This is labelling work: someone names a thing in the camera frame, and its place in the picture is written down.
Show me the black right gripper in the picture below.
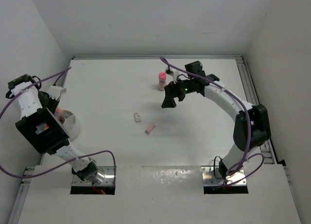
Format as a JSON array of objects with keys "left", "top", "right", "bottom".
[{"left": 162, "top": 75, "right": 194, "bottom": 108}]

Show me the orange grey marker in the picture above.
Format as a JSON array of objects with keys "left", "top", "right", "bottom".
[{"left": 55, "top": 108, "right": 65, "bottom": 115}]

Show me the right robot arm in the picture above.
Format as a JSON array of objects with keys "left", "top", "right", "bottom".
[{"left": 160, "top": 57, "right": 271, "bottom": 179}]

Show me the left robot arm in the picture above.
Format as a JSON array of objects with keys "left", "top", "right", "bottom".
[{"left": 6, "top": 74, "right": 99, "bottom": 183}]

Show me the white round container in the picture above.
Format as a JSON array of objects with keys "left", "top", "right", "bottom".
[{"left": 55, "top": 110, "right": 81, "bottom": 141}]

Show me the pink eraser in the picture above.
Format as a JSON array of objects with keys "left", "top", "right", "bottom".
[{"left": 145, "top": 122, "right": 156, "bottom": 135}]

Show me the white eraser with label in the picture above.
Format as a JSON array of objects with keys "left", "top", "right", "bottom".
[{"left": 134, "top": 112, "right": 142, "bottom": 122}]

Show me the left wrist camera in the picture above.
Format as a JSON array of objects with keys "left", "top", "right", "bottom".
[{"left": 46, "top": 86, "right": 67, "bottom": 101}]

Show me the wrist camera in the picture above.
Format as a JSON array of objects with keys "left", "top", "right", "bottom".
[
  {"left": 46, "top": 86, "right": 67, "bottom": 101},
  {"left": 165, "top": 66, "right": 179, "bottom": 84}
]

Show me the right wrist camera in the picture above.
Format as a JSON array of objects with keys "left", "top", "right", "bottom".
[{"left": 165, "top": 66, "right": 179, "bottom": 84}]

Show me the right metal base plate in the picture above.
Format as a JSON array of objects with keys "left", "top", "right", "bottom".
[{"left": 201, "top": 166, "right": 249, "bottom": 195}]

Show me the metal base plate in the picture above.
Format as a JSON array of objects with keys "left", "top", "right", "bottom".
[
  {"left": 201, "top": 166, "right": 249, "bottom": 195},
  {"left": 70, "top": 166, "right": 116, "bottom": 195}
]

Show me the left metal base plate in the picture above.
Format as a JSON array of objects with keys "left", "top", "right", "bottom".
[{"left": 70, "top": 166, "right": 116, "bottom": 195}]

